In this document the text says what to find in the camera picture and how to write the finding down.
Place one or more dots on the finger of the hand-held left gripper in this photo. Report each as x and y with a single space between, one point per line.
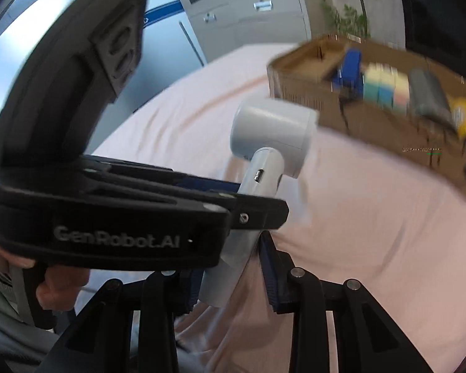
264 213
202 184

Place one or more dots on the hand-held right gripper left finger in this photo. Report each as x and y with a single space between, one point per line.
188 291

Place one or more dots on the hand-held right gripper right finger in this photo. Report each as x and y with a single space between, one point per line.
273 287

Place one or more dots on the white hair dryer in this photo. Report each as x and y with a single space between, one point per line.
272 132

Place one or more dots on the cardboard box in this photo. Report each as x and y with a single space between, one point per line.
306 93

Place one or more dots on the colourful printed box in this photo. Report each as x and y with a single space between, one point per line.
386 85

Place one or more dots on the silver metal can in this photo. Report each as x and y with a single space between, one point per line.
427 93

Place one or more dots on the person's left hand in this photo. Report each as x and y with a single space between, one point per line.
62 283

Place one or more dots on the grey cabinet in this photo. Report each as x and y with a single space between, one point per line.
248 23

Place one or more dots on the blue box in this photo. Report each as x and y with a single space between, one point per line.
351 66

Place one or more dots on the green plant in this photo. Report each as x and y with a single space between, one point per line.
349 19

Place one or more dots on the dark panel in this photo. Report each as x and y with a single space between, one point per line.
431 19

